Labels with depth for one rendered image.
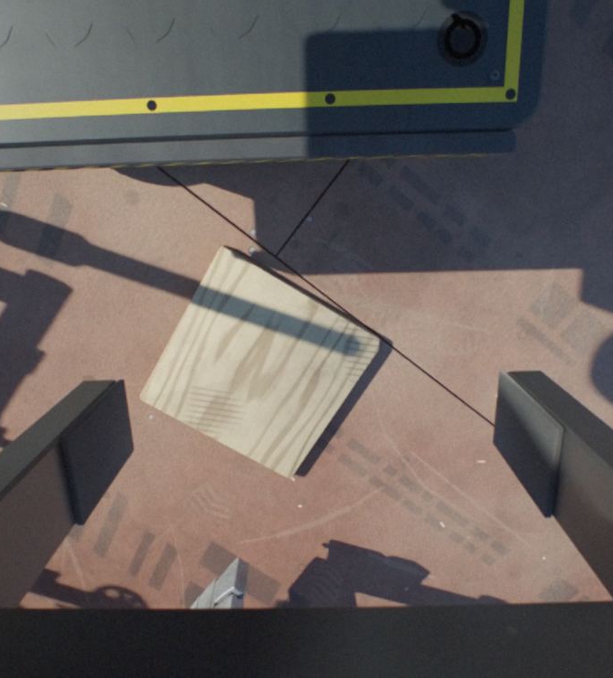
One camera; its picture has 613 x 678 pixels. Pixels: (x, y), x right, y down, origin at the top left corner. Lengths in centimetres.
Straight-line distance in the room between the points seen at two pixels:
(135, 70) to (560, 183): 63
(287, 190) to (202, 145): 33
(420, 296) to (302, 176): 27
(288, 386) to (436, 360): 26
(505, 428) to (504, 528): 92
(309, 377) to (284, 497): 25
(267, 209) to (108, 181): 25
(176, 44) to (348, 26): 15
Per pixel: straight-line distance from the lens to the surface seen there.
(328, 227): 81
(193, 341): 85
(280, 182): 81
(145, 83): 51
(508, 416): 16
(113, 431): 16
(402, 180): 82
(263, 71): 50
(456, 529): 106
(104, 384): 17
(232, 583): 87
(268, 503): 99
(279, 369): 84
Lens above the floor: 80
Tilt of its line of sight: 73 degrees down
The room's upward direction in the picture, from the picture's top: 177 degrees counter-clockwise
